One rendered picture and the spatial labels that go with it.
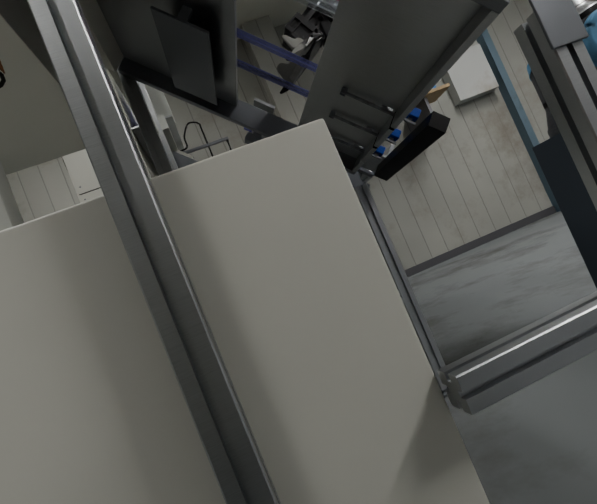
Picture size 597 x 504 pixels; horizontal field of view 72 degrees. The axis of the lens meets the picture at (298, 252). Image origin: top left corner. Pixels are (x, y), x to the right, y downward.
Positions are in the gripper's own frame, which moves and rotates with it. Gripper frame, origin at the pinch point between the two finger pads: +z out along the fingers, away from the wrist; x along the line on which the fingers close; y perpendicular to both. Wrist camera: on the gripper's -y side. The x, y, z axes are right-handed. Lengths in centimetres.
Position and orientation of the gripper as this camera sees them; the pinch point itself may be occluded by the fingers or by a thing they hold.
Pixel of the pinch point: (285, 80)
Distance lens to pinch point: 105.2
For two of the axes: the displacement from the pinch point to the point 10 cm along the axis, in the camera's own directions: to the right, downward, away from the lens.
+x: 1.4, -1.1, -9.8
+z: -5.9, 7.9, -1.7
